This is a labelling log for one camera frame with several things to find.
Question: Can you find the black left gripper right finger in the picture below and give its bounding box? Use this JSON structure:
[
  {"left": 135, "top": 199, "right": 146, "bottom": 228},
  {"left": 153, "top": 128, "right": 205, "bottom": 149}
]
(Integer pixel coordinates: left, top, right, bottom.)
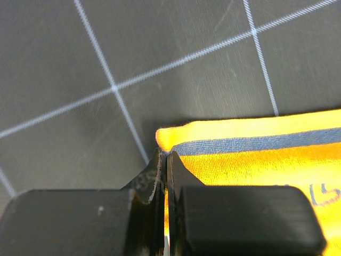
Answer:
[{"left": 167, "top": 152, "right": 327, "bottom": 255}]

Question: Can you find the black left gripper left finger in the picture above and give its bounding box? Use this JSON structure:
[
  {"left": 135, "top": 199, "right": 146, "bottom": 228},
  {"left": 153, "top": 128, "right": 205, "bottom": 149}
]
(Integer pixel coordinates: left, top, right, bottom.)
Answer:
[{"left": 1, "top": 149, "right": 166, "bottom": 255}]

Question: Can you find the yellow and blue cat towel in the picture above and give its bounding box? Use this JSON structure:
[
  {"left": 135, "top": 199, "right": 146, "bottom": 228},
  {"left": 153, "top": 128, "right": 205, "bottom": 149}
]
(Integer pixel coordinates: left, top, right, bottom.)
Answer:
[{"left": 156, "top": 110, "right": 340, "bottom": 255}]

